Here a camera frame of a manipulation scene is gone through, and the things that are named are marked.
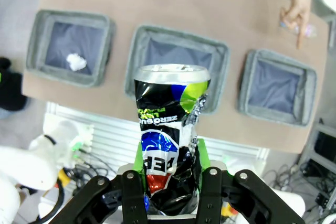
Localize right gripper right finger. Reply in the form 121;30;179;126
196;138;306;224

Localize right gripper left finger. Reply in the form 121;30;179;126
49;140;148;224

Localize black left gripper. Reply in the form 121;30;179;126
0;58;27;112

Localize white paper ball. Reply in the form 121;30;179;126
66;52;87;72

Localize crushed black Pepsi can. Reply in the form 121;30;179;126
133;63;212;217

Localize clear bottle with blue cap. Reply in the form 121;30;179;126
279;20;318;38

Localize person's left hand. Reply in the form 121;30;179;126
279;0;314;50

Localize yellow red emergency stop button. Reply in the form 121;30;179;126
222;202;238;218

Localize grey fabric basket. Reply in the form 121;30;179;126
124;24;231;114
238;48;318;127
25;9;116;88

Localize grey electronics rack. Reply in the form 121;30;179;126
299;123;336;209

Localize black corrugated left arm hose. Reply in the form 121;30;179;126
36;179;66;224

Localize white ribbed robot base plate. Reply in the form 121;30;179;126
43;102;270;180

